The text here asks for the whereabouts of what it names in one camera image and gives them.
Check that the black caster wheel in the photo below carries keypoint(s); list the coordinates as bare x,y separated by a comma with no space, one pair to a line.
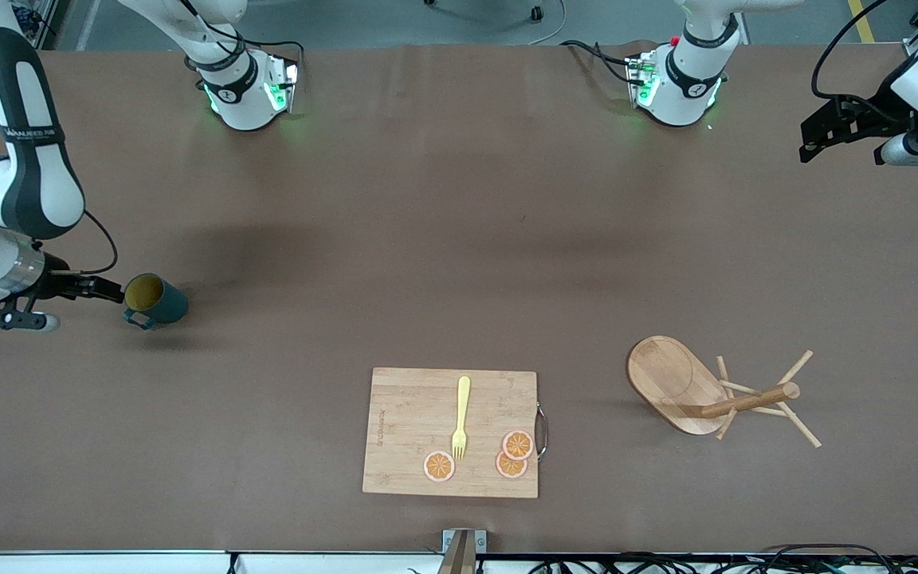
536,13

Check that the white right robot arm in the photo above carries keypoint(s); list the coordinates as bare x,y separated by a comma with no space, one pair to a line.
248,100

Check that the toy orange slice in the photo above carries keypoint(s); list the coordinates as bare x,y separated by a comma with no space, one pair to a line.
439,466
518,444
507,469

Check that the teal mug with yellow inside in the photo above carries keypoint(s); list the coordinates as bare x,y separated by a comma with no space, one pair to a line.
162,301

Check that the metal bracket at table edge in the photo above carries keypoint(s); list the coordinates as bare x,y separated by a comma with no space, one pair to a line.
463,550

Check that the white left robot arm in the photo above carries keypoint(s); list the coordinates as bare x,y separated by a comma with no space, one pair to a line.
682,96

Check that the yellow plastic fork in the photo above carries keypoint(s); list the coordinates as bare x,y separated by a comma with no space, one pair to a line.
463,406

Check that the wooden mug tree rack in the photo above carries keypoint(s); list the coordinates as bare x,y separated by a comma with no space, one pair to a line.
666,375

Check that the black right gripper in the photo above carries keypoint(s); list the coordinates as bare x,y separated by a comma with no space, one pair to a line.
58,281

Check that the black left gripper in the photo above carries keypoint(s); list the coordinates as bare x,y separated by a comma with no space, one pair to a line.
872,117

